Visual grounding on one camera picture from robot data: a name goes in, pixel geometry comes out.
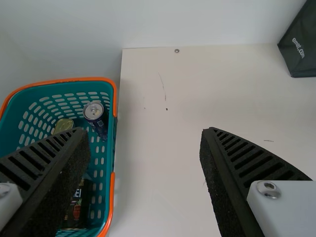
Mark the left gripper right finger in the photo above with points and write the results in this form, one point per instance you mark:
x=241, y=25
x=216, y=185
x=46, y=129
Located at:
x=237, y=177

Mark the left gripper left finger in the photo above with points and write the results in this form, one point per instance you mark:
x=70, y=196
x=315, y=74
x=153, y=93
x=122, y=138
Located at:
x=37, y=177

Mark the dark coffee bottle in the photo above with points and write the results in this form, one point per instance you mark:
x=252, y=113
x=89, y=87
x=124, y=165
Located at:
x=79, y=205

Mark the teal shopping basket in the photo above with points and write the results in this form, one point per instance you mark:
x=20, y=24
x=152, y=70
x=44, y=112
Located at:
x=37, y=98

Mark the rectangular tin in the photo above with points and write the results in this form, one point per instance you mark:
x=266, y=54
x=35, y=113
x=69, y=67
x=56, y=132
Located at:
x=64, y=126

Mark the can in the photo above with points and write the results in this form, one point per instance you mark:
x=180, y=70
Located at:
x=95, y=118

